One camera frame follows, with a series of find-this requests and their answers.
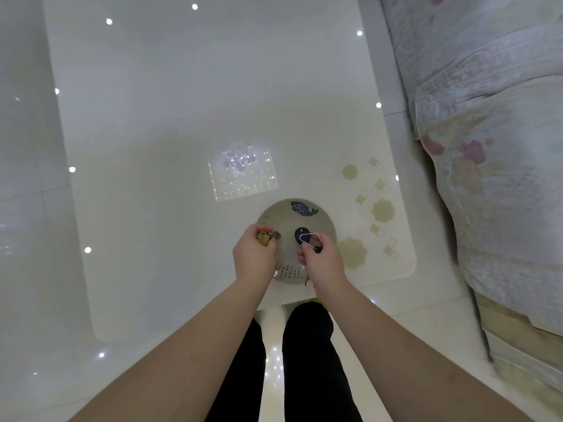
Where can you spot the person's right leg black trousers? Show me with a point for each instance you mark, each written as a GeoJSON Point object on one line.
{"type": "Point", "coordinates": [314, 360]}

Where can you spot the round plate with fish print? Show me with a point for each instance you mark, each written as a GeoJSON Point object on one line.
{"type": "Point", "coordinates": [286, 219]}

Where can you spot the person's left forearm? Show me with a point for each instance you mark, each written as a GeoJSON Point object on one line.
{"type": "Point", "coordinates": [184, 351]}

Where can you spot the person's left fingers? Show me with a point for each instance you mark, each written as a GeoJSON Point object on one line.
{"type": "Point", "coordinates": [254, 229]}

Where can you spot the small grey padlock key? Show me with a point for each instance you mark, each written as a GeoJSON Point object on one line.
{"type": "Point", "coordinates": [276, 235]}

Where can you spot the brass padlock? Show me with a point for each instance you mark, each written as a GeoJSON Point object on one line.
{"type": "Point", "coordinates": [263, 239]}

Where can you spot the person's leg black trousers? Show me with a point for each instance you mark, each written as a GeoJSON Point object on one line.
{"type": "Point", "coordinates": [314, 360]}
{"type": "Point", "coordinates": [239, 382]}

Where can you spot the beige sofa base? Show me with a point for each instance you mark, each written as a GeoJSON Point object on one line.
{"type": "Point", "coordinates": [523, 347]}

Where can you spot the white quilted floral cover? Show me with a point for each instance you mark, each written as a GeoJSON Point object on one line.
{"type": "Point", "coordinates": [492, 149]}

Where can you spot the person's left leg black trousers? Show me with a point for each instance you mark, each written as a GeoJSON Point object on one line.
{"type": "Point", "coordinates": [239, 382]}

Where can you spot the yellow slipper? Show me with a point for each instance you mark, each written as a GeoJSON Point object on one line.
{"type": "Point", "coordinates": [320, 300]}

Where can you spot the person's right forearm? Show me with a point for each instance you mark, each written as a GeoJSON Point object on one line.
{"type": "Point", "coordinates": [404, 360]}

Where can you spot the person's right fingers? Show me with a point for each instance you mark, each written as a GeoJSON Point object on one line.
{"type": "Point", "coordinates": [326, 243]}

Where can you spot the person's right hand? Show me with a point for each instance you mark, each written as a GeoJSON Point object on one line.
{"type": "Point", "coordinates": [327, 268]}

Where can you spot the person's left hand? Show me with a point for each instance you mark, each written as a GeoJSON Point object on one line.
{"type": "Point", "coordinates": [251, 261]}

